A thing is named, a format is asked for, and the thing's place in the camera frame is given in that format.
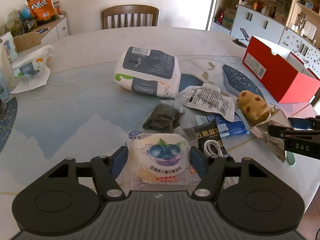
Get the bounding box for beige printed paper wrapper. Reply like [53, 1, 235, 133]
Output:
[249, 104, 292, 163]

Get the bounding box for yellow spotted plush toy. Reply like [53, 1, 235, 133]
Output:
[237, 90, 270, 125]

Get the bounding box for black sesame snack packet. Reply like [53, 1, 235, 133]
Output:
[182, 121, 234, 161]

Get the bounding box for blue snack wrapper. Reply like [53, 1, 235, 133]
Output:
[195, 113, 249, 137]

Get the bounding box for blueberry pastry packet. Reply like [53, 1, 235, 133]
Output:
[129, 133, 200, 191]

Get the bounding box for dark seaweed snack bag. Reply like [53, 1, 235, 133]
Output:
[142, 100, 185, 133]

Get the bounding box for white printed snack pouch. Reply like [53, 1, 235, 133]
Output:
[176, 83, 235, 122]

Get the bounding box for white blue tissue pack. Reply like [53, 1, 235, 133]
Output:
[114, 46, 181, 98]

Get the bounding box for red cardboard box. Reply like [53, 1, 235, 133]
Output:
[242, 36, 319, 103]

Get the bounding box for black phone stand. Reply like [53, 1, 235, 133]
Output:
[232, 28, 250, 48]

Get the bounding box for open tissue pack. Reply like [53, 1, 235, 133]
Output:
[11, 45, 54, 94]

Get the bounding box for white sideboard cabinet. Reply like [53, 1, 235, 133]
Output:
[32, 11, 69, 43]

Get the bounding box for cardboard box on sideboard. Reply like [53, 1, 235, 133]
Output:
[14, 32, 41, 53]

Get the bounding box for wooden chair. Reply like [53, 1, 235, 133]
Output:
[101, 4, 159, 29]

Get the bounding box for orange snack bag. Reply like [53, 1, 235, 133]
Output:
[26, 0, 55, 25]

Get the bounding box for white coiled cable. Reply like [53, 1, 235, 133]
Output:
[203, 139, 223, 158]

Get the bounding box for white wall cabinet unit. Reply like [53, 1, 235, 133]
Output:
[207, 0, 319, 76]

